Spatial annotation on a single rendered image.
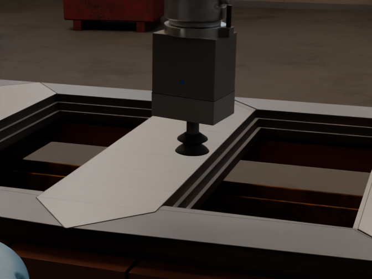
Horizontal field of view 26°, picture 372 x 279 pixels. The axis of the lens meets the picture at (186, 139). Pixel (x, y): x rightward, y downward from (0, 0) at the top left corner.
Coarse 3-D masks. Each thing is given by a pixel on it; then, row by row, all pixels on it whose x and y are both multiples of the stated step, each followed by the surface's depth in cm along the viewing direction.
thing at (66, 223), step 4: (60, 220) 105; (64, 220) 105; (68, 220) 105; (72, 220) 105; (76, 220) 105; (80, 220) 105; (84, 220) 105; (64, 224) 104; (68, 224) 104; (72, 224) 104; (76, 224) 104; (80, 224) 104; (84, 224) 104; (88, 224) 104
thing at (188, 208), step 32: (64, 96) 175; (0, 128) 154; (32, 128) 163; (256, 128) 161; (288, 128) 160; (320, 128) 158; (352, 128) 156; (224, 160) 139; (32, 192) 116; (192, 192) 122; (0, 224) 109; (32, 224) 108; (320, 224) 105; (128, 256) 104; (160, 256) 103; (192, 256) 102; (224, 256) 100; (256, 256) 99; (288, 256) 97; (320, 256) 96
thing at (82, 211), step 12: (48, 204) 111; (60, 204) 111; (72, 204) 111; (84, 204) 111; (96, 204) 111; (60, 216) 107; (72, 216) 107; (84, 216) 107; (96, 216) 107; (108, 216) 107; (120, 216) 107
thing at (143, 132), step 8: (136, 128) 148; (144, 128) 148; (152, 128) 148; (160, 128) 148; (168, 128) 148; (176, 128) 148; (128, 136) 143; (136, 136) 143; (144, 136) 143; (152, 136) 143; (160, 136) 143; (168, 136) 143; (176, 136) 143; (208, 136) 143; (216, 136) 143; (224, 136) 143; (216, 144) 138
